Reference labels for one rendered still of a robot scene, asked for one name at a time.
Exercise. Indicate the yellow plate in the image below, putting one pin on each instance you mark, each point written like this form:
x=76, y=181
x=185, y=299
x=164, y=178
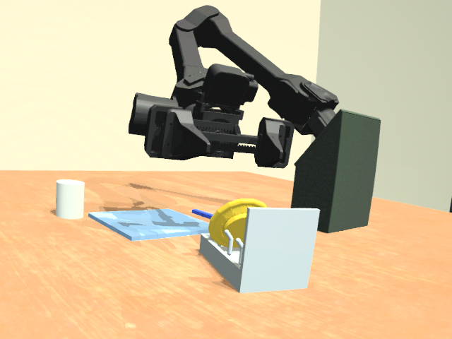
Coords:
x=231, y=217

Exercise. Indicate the light blue flat mat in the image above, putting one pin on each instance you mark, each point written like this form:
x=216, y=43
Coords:
x=137, y=225

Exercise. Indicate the white cylinder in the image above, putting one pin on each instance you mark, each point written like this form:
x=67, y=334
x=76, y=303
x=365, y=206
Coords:
x=69, y=199

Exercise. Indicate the pale grey dish rack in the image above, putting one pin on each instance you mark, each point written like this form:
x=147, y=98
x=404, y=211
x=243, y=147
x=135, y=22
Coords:
x=276, y=254

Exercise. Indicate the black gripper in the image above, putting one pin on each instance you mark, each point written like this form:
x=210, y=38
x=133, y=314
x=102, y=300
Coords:
x=176, y=134

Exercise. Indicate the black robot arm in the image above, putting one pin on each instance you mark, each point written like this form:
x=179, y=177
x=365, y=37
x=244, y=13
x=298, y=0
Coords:
x=307, y=105

